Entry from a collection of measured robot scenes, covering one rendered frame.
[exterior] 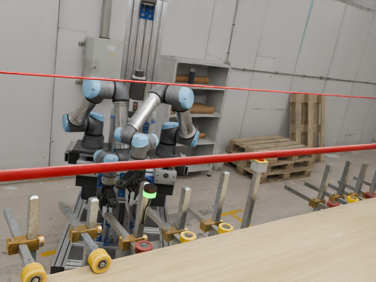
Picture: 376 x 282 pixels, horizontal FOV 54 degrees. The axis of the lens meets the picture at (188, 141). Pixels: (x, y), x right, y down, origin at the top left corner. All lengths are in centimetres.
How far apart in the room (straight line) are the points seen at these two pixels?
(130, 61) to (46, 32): 174
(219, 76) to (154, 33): 263
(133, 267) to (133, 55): 143
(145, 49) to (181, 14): 236
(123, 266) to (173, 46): 358
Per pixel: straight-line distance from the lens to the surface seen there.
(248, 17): 563
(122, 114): 211
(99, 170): 29
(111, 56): 417
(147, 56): 254
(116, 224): 200
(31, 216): 161
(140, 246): 176
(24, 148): 435
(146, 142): 175
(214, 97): 510
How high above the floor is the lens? 186
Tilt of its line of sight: 16 degrees down
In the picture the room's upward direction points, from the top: 10 degrees clockwise
